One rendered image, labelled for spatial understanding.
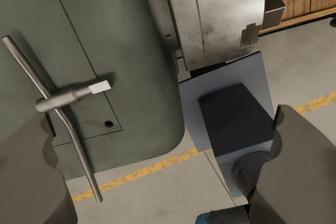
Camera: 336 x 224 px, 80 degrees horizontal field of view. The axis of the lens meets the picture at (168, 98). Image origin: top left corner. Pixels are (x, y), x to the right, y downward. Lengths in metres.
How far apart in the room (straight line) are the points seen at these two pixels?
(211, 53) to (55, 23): 0.23
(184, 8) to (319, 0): 0.55
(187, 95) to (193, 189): 1.77
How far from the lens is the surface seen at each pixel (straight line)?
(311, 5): 0.77
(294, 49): 1.86
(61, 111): 0.34
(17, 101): 0.38
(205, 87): 0.88
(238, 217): 0.55
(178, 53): 1.03
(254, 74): 0.91
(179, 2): 0.29
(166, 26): 0.35
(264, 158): 0.63
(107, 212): 2.93
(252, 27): 0.35
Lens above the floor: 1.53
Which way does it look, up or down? 62 degrees down
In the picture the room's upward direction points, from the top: 179 degrees clockwise
